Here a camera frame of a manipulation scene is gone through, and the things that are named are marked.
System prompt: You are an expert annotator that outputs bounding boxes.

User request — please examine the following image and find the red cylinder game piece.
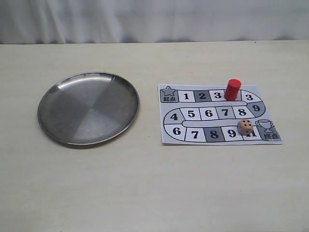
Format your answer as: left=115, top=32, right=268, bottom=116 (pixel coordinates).
left=224, top=79, right=241, bottom=101

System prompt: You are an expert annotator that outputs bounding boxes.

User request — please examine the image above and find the wooden die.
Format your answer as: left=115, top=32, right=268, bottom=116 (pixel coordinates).
left=237, top=119, right=253, bottom=135

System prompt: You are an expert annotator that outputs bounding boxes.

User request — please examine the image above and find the paper game board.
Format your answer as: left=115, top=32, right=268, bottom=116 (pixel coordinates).
left=158, top=84, right=282, bottom=145

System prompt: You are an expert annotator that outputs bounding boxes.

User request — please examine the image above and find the round stainless steel plate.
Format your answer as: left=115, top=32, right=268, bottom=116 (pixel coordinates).
left=37, top=72, right=140, bottom=147

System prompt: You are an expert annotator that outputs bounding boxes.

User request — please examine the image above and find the white curtain backdrop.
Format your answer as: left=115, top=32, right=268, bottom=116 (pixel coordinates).
left=0, top=0, right=309, bottom=44

